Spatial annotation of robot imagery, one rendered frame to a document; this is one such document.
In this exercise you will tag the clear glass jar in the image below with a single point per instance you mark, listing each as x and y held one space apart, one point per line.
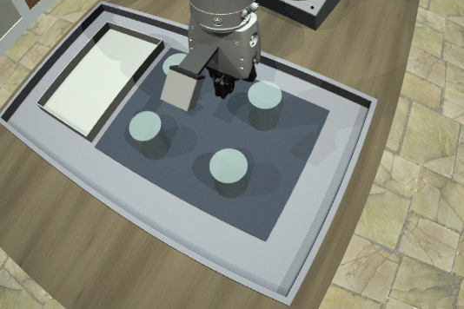
229 171
264 101
149 135
175 59

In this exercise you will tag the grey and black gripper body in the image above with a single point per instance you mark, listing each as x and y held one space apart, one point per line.
237 46

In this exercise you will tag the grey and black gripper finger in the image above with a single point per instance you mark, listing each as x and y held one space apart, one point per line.
228 82
217 76

